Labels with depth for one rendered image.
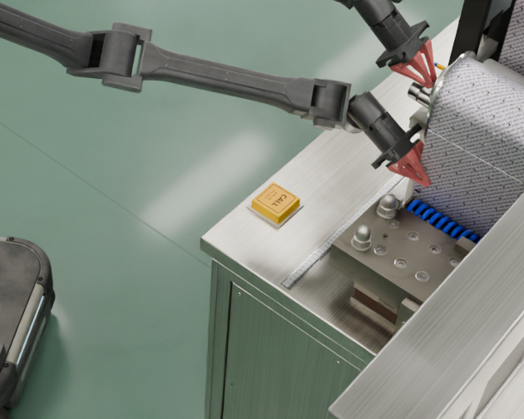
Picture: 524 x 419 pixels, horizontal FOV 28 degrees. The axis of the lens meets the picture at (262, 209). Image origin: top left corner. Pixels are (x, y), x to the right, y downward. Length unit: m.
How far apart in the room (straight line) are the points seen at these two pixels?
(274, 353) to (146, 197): 1.30
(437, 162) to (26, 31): 0.74
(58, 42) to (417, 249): 0.72
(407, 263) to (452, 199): 0.15
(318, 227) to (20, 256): 1.07
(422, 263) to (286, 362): 0.40
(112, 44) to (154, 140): 1.69
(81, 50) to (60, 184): 1.56
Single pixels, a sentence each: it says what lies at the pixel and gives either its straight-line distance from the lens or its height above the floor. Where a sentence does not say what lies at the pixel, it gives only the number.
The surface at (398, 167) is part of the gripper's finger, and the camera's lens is 1.92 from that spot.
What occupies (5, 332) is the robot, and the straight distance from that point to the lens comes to 2.73.
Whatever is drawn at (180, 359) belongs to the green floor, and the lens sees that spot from 2.93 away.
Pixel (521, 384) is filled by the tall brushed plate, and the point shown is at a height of 1.44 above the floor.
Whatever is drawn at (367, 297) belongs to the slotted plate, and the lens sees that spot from 1.92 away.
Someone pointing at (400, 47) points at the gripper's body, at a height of 1.31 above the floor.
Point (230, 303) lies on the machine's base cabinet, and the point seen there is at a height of 0.75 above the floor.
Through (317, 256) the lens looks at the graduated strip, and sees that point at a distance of 2.01.
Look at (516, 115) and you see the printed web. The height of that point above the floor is 1.30.
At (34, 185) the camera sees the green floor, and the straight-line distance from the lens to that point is 3.38.
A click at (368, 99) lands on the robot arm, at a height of 1.19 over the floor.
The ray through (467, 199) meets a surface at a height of 1.10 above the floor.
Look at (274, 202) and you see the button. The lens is 2.06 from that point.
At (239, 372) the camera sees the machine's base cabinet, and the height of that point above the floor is 0.54.
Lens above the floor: 2.44
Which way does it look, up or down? 48 degrees down
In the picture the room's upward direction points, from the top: 6 degrees clockwise
